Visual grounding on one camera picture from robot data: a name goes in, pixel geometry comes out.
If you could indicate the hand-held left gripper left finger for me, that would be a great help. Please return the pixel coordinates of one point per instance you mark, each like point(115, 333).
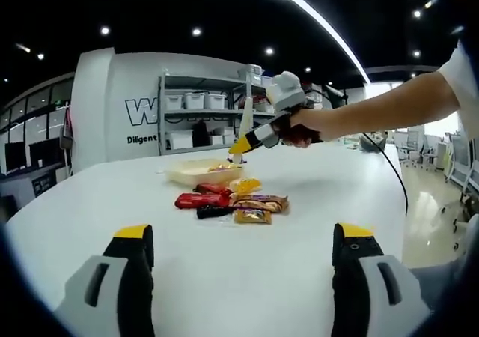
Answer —
point(105, 299)

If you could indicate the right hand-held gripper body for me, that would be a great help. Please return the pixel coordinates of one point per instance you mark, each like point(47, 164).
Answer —
point(286, 95)

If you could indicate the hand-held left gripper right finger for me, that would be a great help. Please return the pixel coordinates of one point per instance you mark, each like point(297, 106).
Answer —
point(363, 299)

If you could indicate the small purple snack packet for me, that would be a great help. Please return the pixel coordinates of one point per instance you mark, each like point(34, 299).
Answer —
point(245, 161)

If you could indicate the cream rectangular food container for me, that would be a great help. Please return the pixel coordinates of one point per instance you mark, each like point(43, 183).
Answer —
point(183, 178)

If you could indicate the pile of food snack packets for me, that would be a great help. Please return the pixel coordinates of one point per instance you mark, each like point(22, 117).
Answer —
point(198, 201)

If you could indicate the person's right hand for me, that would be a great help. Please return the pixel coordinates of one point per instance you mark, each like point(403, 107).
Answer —
point(314, 121)

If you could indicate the black screen on tripod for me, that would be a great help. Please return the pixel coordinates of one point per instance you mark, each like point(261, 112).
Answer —
point(335, 94)

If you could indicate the black bag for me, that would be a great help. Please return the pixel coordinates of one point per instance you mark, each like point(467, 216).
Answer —
point(200, 133)

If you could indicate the person's blue jeans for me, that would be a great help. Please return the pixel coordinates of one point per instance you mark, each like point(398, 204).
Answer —
point(434, 277)

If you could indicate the row of white storage bins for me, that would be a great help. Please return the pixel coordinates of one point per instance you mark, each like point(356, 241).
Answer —
point(196, 100)

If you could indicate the white cardboard box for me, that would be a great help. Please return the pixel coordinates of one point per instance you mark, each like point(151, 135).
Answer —
point(179, 139)

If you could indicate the long ceiling light strip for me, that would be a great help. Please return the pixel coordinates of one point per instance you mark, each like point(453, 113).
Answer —
point(318, 15)

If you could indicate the grey metal storage shelf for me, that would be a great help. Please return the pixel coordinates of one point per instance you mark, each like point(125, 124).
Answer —
point(161, 116)

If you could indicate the group of round ceiling lights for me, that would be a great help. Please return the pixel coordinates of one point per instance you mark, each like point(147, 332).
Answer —
point(196, 31)

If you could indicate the white counter with dark sign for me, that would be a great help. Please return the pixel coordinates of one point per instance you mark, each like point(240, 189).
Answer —
point(18, 191)

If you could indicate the white office chair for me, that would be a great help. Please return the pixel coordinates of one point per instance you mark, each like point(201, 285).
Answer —
point(466, 202)

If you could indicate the black monitor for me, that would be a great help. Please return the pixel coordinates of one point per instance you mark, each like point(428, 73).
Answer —
point(43, 152)
point(15, 157)

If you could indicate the stand with hanging bags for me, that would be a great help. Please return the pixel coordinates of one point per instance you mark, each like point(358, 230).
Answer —
point(66, 131)

